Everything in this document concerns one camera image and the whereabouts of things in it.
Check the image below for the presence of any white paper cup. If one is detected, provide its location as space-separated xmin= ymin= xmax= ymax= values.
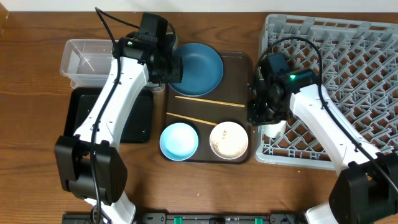
xmin=264 ymin=121 xmax=287 ymax=138

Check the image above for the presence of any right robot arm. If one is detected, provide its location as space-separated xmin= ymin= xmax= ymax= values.
xmin=248 ymin=69 xmax=397 ymax=223

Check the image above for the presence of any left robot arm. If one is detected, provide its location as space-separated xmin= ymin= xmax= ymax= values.
xmin=55 ymin=34 xmax=182 ymax=223

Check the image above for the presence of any grey dishwasher rack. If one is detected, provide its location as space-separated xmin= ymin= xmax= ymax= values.
xmin=259 ymin=14 xmax=397 ymax=154

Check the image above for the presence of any dark blue plate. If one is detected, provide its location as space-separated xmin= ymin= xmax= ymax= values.
xmin=169 ymin=43 xmax=224 ymax=97

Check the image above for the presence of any upper wooden chopstick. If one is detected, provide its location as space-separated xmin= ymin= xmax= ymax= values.
xmin=175 ymin=96 xmax=245 ymax=108

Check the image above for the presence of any wooden chopstick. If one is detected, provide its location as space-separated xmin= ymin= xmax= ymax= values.
xmin=166 ymin=112 xmax=218 ymax=126
xmin=175 ymin=96 xmax=245 ymax=108

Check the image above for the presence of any brown serving tray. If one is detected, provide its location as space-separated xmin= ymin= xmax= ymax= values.
xmin=164 ymin=52 xmax=252 ymax=164

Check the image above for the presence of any white speckled bowl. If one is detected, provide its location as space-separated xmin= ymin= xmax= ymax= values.
xmin=209 ymin=121 xmax=249 ymax=160

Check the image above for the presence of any black tray bin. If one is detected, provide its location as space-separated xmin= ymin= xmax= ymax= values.
xmin=63 ymin=87 xmax=154 ymax=143

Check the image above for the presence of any lower wooden chopstick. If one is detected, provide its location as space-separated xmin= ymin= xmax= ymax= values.
xmin=166 ymin=112 xmax=218 ymax=126

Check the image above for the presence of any light blue bowl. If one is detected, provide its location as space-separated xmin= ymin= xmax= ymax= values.
xmin=159 ymin=123 xmax=199 ymax=161

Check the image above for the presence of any clear plastic bin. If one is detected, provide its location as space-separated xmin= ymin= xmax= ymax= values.
xmin=60 ymin=39 xmax=113 ymax=89

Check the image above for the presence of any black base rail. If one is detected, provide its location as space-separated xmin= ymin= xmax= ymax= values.
xmin=61 ymin=207 xmax=308 ymax=224

